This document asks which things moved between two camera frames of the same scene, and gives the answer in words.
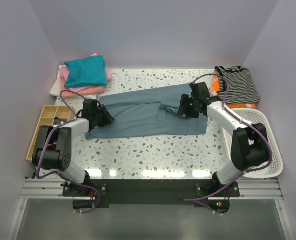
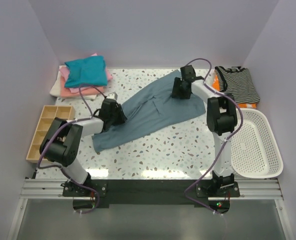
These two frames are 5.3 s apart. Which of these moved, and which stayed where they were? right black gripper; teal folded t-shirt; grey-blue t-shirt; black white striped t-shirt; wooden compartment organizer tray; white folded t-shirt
Moved: right black gripper; grey-blue t-shirt
Stayed: wooden compartment organizer tray; white folded t-shirt; black white striped t-shirt; teal folded t-shirt
